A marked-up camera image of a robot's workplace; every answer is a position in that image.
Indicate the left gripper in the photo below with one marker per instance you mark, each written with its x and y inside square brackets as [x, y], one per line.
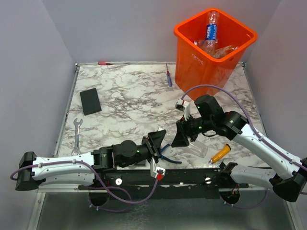
[156, 138]

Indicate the clear crushed bottle back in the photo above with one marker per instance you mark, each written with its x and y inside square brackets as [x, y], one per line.
[196, 148]

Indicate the red pen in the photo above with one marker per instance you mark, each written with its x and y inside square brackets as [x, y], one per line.
[104, 63]

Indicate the blue label bottle top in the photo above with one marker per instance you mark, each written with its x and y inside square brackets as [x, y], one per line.
[211, 32]

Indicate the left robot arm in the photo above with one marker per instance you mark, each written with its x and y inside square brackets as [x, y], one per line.
[83, 169]

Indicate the black foam pad upper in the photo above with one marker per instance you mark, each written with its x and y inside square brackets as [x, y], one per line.
[90, 101]

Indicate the silver wrench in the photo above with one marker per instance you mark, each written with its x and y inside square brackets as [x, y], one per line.
[76, 149]

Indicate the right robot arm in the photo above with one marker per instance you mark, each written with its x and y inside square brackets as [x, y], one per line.
[287, 173]

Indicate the orange plastic bin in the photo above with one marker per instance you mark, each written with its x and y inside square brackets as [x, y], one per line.
[193, 65]

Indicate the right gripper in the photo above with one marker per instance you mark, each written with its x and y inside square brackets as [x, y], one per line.
[183, 127]

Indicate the tall orange label bottle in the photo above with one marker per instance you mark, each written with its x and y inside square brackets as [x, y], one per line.
[222, 52]

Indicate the yellow handle utility knife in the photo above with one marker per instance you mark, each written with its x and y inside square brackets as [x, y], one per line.
[220, 154]

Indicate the red screwdriver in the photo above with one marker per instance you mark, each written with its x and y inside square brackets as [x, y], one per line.
[169, 80]

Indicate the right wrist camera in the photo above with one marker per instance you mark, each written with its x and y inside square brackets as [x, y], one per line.
[183, 106]

